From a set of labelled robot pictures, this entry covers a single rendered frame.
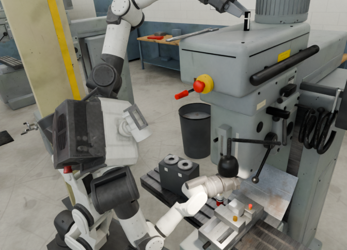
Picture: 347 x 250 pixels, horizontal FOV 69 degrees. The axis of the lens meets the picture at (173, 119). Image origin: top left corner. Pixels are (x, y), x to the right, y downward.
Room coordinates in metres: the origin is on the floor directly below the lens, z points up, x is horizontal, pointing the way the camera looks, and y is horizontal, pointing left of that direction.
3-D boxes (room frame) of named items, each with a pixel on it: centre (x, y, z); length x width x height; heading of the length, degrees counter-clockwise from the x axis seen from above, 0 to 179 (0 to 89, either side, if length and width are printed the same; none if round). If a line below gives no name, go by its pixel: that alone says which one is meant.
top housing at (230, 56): (0.92, -0.29, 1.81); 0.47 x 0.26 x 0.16; 132
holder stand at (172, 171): (1.21, -0.01, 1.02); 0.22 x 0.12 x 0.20; 53
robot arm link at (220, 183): (0.87, -0.19, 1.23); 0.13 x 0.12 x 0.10; 25
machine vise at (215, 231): (0.89, -0.26, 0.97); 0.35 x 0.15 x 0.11; 130
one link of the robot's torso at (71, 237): (1.09, 0.60, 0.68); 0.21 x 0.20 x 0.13; 55
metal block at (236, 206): (0.91, -0.28, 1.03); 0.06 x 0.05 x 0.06; 40
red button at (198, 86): (0.74, -0.09, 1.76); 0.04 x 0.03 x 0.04; 42
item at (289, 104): (1.04, -0.42, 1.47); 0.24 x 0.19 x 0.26; 42
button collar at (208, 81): (0.76, -0.11, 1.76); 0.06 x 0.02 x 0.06; 42
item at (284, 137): (0.73, -0.38, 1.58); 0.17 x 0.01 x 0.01; 157
